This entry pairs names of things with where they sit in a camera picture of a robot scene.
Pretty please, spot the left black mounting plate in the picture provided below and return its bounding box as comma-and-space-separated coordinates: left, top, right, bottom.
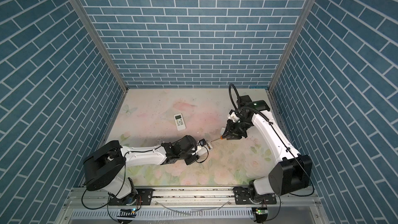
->
109, 188, 154, 207

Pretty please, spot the white perforated cable duct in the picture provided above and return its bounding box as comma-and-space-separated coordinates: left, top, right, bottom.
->
71, 207, 254, 220

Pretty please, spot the black mounting plate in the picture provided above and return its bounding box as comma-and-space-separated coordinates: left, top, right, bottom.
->
232, 186, 277, 205
109, 188, 154, 207

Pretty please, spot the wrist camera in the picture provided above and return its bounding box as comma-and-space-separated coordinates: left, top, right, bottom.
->
228, 110, 240, 123
199, 139, 207, 147

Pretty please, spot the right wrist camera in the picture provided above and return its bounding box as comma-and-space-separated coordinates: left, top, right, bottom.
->
228, 110, 240, 123

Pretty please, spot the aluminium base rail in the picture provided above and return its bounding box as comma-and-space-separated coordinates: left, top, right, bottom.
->
55, 186, 329, 224

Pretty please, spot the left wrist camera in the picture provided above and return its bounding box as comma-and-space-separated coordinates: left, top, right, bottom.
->
199, 139, 207, 147

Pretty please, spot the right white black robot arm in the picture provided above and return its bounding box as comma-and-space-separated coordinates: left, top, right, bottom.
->
222, 95, 313, 201

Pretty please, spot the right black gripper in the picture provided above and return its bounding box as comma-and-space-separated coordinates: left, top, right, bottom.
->
222, 117, 253, 140

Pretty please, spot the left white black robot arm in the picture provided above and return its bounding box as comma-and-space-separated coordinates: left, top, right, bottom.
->
83, 135, 208, 199

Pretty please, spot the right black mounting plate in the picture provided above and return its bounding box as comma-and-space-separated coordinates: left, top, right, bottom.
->
232, 186, 277, 205

